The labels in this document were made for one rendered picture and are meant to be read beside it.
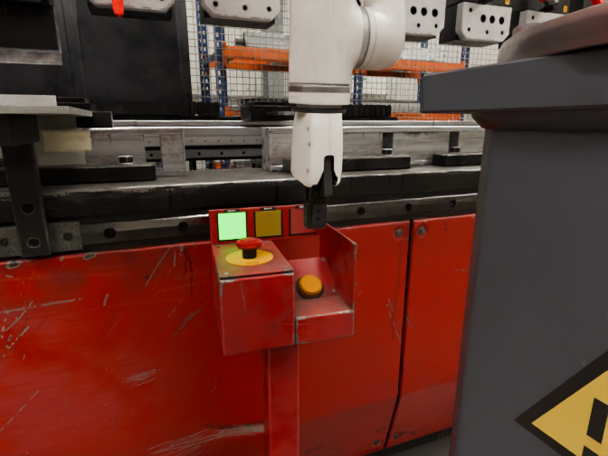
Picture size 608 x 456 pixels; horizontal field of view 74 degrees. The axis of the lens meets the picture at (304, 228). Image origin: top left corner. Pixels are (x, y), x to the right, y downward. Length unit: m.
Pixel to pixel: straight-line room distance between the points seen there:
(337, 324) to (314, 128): 0.29
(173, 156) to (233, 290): 0.38
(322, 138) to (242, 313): 0.26
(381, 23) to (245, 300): 0.40
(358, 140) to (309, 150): 0.45
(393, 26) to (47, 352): 0.75
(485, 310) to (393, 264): 0.76
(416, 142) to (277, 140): 0.36
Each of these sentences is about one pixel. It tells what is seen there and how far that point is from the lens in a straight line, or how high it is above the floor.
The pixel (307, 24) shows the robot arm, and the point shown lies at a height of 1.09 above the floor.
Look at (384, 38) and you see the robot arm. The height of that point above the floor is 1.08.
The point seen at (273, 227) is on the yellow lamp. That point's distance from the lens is 0.70.
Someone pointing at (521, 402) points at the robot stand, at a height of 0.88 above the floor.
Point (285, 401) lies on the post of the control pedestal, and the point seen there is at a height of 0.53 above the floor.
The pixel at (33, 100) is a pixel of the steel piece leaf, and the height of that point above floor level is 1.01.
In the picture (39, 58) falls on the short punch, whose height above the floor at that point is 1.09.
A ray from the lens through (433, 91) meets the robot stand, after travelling 0.18.
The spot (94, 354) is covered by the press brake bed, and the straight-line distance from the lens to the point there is 0.85.
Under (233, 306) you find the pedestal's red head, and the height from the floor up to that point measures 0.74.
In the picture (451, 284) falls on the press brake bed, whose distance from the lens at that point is 1.07.
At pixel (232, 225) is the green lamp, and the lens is 0.69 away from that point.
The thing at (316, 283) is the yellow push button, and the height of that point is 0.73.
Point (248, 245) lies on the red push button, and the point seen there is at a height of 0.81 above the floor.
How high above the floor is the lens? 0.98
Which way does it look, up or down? 15 degrees down
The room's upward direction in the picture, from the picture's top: straight up
